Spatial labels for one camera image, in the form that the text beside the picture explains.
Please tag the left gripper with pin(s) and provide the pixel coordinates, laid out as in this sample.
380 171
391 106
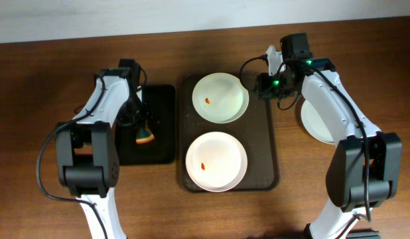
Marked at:
138 121

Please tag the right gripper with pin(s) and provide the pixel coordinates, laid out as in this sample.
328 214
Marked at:
267 87

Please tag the green and yellow sponge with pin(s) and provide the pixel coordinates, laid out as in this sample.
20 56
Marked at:
144 136

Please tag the white plate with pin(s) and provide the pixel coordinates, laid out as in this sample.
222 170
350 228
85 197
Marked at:
220 98
313 123
216 161

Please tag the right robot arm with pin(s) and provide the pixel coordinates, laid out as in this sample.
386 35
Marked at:
364 170

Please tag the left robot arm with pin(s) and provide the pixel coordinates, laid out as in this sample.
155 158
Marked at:
88 163

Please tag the black rectangular tray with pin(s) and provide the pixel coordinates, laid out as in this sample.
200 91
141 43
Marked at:
160 102

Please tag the brown plastic serving tray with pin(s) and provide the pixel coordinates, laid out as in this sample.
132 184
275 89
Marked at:
254 130

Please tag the black base bracket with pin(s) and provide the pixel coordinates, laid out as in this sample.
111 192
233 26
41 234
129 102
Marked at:
355 234

